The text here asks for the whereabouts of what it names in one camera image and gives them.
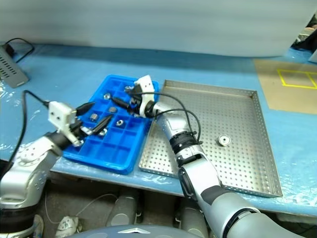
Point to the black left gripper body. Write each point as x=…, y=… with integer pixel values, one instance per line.
x=76, y=127

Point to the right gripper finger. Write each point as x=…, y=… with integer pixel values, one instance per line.
x=121, y=102
x=132, y=92

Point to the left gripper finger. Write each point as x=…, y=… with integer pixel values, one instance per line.
x=85, y=107
x=101, y=124

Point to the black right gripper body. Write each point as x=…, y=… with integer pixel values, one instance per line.
x=135, y=102

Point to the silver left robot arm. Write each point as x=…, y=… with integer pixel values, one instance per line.
x=24, y=173

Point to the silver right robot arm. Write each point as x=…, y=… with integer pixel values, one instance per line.
x=213, y=178

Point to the blue compartment tray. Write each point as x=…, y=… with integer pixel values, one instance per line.
x=106, y=151

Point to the white foam backdrop sheet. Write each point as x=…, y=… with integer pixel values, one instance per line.
x=148, y=22

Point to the grey vented metal device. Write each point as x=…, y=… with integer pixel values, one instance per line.
x=10, y=69

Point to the grey rounded housing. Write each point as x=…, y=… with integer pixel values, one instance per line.
x=192, y=220
x=123, y=208

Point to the white shoe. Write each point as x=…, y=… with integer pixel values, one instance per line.
x=67, y=226
x=38, y=226

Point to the perforated metal tray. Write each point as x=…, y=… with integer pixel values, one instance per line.
x=235, y=111

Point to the grey robot torso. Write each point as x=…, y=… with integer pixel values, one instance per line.
x=133, y=234

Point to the brown mat with yellow tape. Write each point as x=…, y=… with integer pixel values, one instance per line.
x=272, y=94

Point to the person in dark clothes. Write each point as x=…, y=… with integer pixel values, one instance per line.
x=308, y=39

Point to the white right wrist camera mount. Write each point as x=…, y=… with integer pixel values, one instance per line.
x=146, y=83

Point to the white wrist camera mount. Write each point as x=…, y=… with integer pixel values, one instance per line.
x=58, y=112
x=146, y=83

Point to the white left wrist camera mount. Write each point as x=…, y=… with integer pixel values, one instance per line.
x=58, y=112

